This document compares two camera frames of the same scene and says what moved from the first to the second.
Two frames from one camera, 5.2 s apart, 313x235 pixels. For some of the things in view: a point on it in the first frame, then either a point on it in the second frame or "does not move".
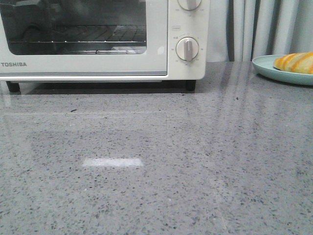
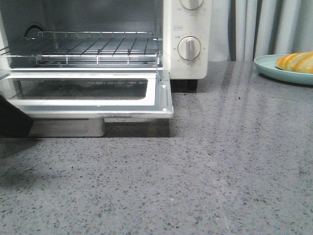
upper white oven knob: x=189 y=5 does not move
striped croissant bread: x=299 y=62 does not move
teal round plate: x=264 y=64 does not move
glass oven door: x=83 y=38 -> x=88 y=94
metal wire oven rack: x=88 y=34 -> x=91 y=48
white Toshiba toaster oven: x=104 y=40 does not move
